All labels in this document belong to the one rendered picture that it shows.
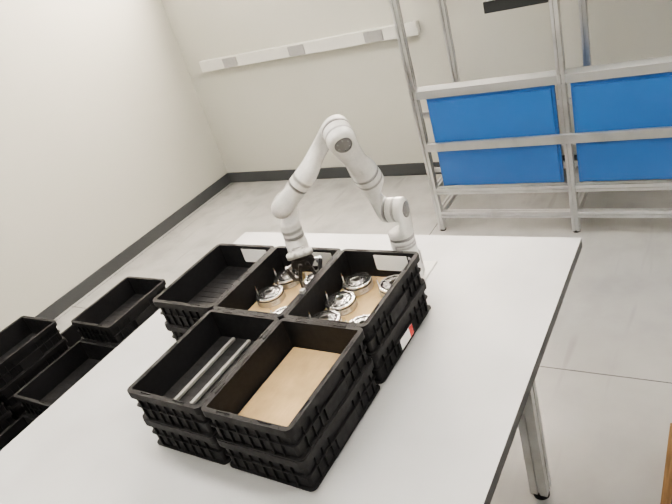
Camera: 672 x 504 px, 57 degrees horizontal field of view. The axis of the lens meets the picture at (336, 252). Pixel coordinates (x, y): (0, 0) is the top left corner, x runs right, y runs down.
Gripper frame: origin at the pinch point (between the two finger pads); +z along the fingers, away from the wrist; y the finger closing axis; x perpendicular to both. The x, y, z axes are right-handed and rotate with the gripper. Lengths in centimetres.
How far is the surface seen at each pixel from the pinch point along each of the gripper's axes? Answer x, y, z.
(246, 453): 66, 28, 5
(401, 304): 31.0, -25.6, 0.2
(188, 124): -368, 68, 16
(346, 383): 59, -2, 0
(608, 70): -93, -169, -8
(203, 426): 56, 38, 0
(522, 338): 47, -56, 15
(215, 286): -24.7, 36.1, 2.4
